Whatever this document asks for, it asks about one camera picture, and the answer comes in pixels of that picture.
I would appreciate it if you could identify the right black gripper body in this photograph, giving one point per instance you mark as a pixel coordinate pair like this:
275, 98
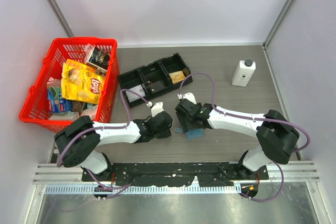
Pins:
189, 121

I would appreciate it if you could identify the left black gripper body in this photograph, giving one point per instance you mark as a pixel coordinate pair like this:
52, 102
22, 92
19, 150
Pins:
161, 134

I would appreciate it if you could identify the blue leather card holder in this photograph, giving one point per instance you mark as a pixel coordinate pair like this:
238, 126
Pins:
192, 134

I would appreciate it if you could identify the gold card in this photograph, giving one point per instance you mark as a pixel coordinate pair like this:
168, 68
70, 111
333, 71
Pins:
177, 76

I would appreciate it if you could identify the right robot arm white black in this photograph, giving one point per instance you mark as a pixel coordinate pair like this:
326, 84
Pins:
277, 139

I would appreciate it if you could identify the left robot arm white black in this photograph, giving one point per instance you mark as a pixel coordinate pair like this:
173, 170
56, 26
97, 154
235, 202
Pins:
77, 142

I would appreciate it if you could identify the white card in tray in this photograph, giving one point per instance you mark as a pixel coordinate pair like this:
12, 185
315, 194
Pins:
131, 93

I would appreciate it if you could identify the black three-compartment organizer tray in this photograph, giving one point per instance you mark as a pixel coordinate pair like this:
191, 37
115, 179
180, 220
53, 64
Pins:
154, 76

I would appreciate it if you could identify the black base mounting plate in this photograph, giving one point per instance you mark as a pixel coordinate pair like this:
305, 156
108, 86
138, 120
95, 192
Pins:
208, 174

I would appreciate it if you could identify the white bottle grey cap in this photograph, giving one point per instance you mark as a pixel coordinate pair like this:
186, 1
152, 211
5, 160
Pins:
243, 73

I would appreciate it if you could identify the yellow Lays chips bag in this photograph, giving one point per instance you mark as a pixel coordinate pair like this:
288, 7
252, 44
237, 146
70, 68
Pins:
80, 82

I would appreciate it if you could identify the black snack box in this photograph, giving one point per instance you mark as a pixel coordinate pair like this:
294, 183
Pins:
97, 59

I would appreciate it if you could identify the blue packaged item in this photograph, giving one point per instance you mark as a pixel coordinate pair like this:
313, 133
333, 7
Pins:
56, 103

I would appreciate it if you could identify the red plastic shopping basket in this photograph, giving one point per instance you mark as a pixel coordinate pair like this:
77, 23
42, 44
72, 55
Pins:
35, 108

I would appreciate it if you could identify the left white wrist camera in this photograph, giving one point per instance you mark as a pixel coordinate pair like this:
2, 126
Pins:
155, 108

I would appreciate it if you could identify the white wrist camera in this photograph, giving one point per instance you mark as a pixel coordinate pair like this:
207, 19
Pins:
155, 108
189, 96

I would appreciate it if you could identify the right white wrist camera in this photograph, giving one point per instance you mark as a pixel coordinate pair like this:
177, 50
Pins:
189, 96

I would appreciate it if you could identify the aluminium rail frame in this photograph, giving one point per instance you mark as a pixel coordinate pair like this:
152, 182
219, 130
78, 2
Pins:
76, 181

